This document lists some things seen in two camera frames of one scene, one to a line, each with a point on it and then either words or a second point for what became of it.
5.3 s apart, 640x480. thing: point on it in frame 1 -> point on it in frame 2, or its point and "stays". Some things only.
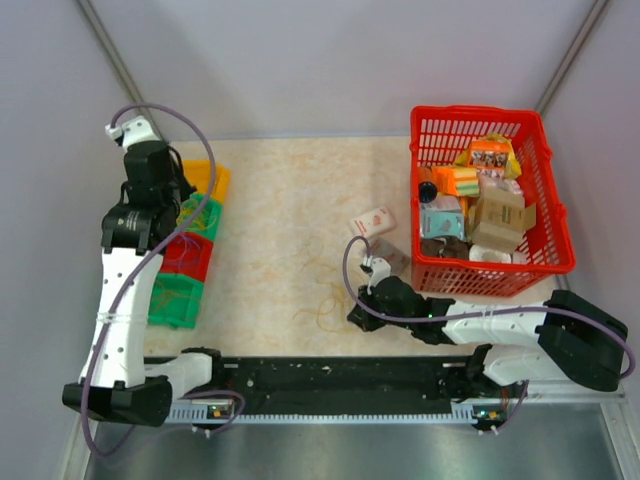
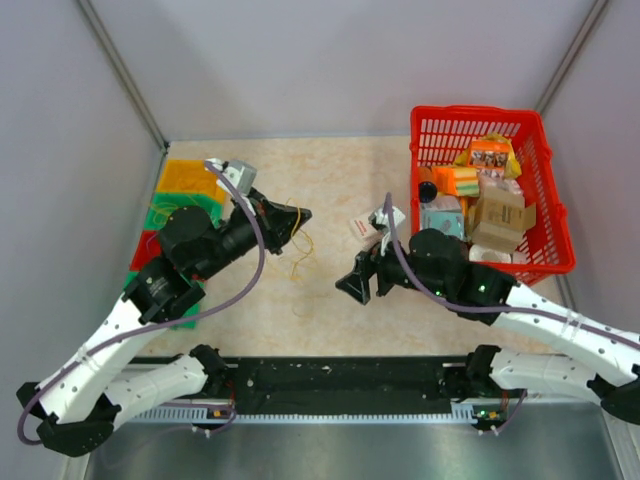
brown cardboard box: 498,220 stays
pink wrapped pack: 497,178 stays
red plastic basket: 438,136 stays
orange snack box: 488,154 stays
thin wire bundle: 331,314 -> 297,242
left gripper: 185,187 -> 276,221
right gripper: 364,320 -> 357,282
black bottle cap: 427,192 stays
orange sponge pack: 460,181 stays
